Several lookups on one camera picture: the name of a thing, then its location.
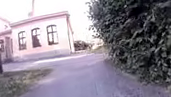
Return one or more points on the tall chimney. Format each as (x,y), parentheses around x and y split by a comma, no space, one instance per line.
(32,4)

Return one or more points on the tall green hedge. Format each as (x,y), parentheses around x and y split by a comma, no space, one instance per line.
(151,29)

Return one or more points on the grey asphalt path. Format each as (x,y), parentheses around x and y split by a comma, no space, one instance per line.
(80,89)

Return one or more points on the pale pink building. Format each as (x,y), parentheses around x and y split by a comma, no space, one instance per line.
(37,36)

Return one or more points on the dark bush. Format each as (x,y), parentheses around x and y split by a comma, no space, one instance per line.
(81,45)

